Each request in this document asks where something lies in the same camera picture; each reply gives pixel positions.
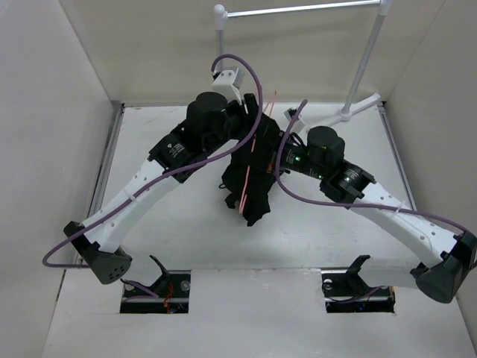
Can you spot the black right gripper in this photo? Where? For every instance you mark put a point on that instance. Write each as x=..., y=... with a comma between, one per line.
x=286, y=141

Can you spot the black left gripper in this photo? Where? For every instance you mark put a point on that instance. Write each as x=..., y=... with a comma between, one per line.
x=247, y=118

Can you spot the pink wire hanger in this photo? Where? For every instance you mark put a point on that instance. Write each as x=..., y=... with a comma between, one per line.
x=254, y=156

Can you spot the black trousers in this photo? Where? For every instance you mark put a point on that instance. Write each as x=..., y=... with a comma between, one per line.
x=260, y=182

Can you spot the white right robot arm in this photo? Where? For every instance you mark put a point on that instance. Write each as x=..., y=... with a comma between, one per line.
x=443, y=259

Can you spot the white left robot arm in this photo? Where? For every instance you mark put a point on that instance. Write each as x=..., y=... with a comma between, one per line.
x=211, y=122

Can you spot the white clothes rack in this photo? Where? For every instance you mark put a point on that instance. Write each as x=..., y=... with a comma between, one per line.
x=314, y=51

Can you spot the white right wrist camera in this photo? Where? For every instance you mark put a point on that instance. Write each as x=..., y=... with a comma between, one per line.
x=297, y=123

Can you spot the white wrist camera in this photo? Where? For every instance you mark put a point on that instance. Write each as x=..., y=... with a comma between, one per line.
x=297, y=123
x=227, y=83

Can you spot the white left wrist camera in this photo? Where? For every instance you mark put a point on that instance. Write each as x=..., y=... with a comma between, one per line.
x=227, y=83

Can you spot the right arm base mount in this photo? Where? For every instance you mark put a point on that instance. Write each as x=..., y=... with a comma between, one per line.
x=348, y=293

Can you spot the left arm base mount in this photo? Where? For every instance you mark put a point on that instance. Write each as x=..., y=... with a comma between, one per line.
x=168, y=295

